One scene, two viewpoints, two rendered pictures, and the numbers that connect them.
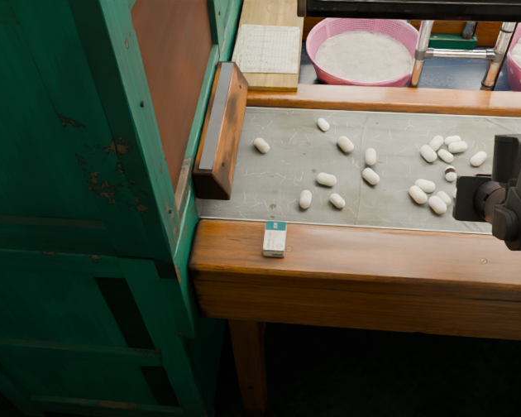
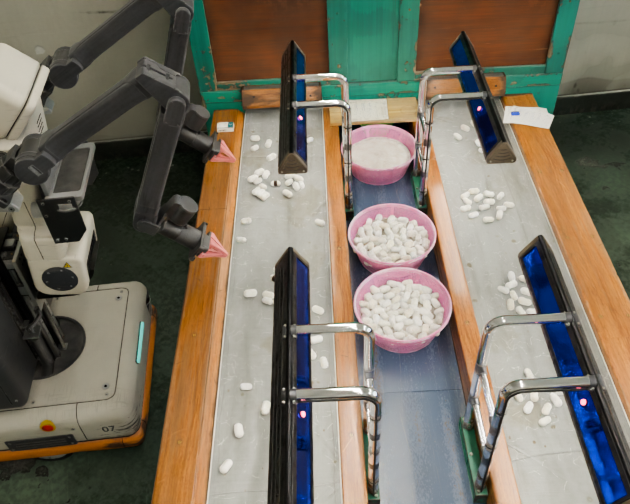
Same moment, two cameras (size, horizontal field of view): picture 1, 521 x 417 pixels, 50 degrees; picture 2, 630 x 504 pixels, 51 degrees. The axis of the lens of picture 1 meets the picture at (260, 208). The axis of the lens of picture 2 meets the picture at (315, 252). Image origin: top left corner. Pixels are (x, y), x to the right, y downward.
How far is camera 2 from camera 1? 228 cm
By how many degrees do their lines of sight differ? 53
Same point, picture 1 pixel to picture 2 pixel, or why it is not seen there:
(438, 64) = (401, 200)
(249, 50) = (360, 104)
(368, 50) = (387, 156)
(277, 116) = (317, 126)
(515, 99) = (335, 205)
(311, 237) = (228, 138)
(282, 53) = (360, 115)
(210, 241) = (226, 112)
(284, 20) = (395, 113)
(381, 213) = (249, 163)
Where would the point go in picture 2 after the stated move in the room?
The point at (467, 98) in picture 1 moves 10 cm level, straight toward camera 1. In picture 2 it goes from (334, 186) to (305, 182)
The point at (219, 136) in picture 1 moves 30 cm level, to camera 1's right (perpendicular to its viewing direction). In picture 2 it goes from (264, 89) to (273, 135)
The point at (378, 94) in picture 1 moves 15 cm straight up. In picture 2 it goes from (332, 153) to (331, 117)
